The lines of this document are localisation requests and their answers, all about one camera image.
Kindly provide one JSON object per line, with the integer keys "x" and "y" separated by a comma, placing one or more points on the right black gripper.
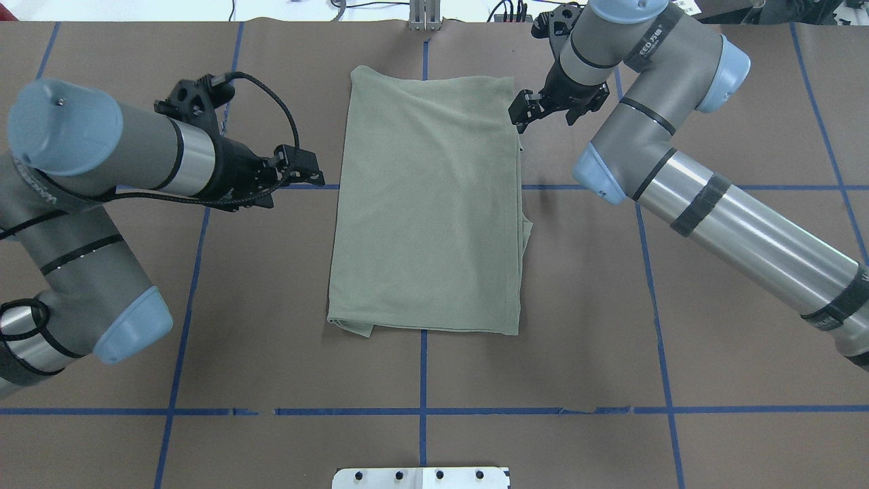
{"x": 569, "y": 92}

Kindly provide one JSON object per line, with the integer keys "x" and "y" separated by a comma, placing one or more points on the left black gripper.
{"x": 235, "y": 170}

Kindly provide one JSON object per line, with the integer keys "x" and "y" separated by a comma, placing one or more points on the sage green long-sleeve shirt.
{"x": 430, "y": 231}

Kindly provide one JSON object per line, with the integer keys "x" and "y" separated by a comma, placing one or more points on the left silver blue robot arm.
{"x": 74, "y": 149}

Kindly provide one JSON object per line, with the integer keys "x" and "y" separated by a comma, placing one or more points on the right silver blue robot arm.
{"x": 683, "y": 68}

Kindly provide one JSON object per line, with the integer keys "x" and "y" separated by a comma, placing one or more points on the aluminium frame post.
{"x": 425, "y": 15}

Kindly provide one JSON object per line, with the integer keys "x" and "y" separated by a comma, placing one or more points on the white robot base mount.
{"x": 422, "y": 477}

